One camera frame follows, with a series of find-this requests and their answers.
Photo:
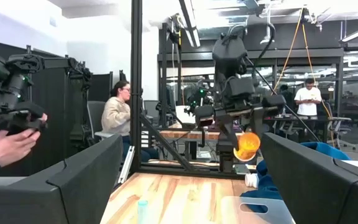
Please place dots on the person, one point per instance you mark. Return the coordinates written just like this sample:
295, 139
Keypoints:
115, 116
308, 102
287, 98

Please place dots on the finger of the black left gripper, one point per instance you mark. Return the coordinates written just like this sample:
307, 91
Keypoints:
204, 115
273, 104

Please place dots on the small teal vial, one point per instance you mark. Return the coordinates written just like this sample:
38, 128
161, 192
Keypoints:
143, 213

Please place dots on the clear plastic bin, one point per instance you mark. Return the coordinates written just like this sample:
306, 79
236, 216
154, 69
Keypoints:
228, 214

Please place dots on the black aluminium rig frame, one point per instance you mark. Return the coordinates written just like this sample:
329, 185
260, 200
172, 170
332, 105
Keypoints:
136, 93

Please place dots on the dark blue scrub garment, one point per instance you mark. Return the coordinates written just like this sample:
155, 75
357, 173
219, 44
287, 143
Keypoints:
266, 186

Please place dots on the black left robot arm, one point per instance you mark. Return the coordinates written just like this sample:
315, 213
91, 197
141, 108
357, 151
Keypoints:
228, 53

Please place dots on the grey office chair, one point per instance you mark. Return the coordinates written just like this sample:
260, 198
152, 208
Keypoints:
95, 115
337, 124

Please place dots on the orange pill bottle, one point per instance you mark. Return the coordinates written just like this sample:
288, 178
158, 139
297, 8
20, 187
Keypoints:
247, 146

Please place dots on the person's hand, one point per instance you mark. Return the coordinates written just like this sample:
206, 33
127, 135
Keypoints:
8, 146

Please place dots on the white ceiling fixture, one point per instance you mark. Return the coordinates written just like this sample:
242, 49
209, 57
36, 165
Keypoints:
267, 40

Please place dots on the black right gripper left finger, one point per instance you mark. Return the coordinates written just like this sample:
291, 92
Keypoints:
57, 199

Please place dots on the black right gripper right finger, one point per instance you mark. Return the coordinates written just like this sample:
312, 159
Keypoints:
322, 193

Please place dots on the wooden background desk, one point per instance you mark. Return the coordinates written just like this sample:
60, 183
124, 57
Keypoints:
179, 135

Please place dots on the black background robot arm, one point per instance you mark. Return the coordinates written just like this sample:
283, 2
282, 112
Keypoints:
199, 96

